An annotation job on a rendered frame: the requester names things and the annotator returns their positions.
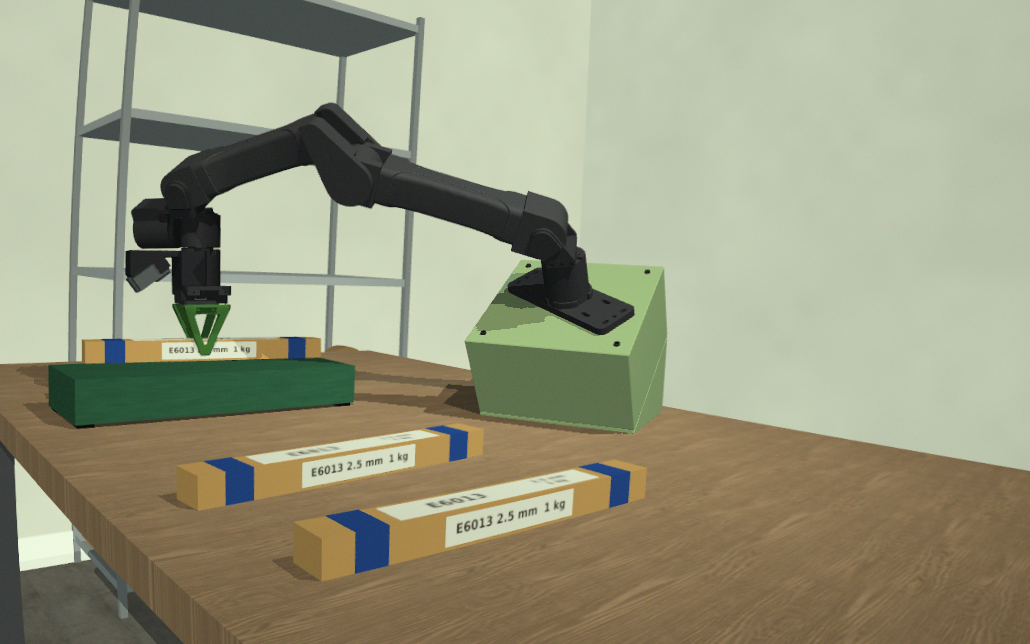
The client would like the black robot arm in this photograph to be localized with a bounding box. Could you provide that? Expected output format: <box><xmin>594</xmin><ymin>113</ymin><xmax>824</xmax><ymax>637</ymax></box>
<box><xmin>125</xmin><ymin>103</ymin><xmax>636</xmax><ymax>335</ymax></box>

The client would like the tan welding electrode pack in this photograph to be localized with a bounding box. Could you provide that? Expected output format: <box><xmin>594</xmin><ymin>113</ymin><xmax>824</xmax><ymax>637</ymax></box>
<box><xmin>82</xmin><ymin>337</ymin><xmax>321</xmax><ymax>364</ymax></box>
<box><xmin>176</xmin><ymin>423</ymin><xmax>484</xmax><ymax>511</ymax></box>
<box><xmin>293</xmin><ymin>460</ymin><xmax>647</xmax><ymax>581</ymax></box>

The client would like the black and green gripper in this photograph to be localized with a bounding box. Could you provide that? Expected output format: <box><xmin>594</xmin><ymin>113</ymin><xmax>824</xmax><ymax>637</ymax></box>
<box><xmin>172</xmin><ymin>249</ymin><xmax>231</xmax><ymax>355</ymax></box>

